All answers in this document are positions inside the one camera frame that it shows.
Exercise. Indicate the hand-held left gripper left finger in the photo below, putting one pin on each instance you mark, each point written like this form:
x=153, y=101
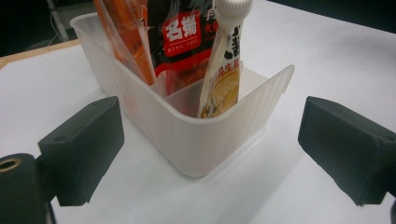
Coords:
x=82, y=149

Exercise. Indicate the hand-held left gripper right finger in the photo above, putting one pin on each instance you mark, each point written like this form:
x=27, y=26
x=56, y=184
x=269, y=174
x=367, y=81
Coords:
x=351, y=147

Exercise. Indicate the translucent plastic storage container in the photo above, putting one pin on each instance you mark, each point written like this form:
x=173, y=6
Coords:
x=186, y=140

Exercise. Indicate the orange seasoning packet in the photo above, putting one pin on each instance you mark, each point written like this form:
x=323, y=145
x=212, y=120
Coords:
x=130, y=37

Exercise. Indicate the beige spout sauce pouch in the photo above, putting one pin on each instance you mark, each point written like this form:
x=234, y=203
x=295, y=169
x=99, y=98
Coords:
x=222, y=84

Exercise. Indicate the black and red seasoning packet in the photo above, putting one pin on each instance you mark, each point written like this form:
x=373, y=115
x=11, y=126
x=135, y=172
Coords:
x=180, y=37

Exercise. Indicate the white metal stand frame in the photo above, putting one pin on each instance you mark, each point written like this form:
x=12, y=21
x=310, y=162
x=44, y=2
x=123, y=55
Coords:
x=59, y=21

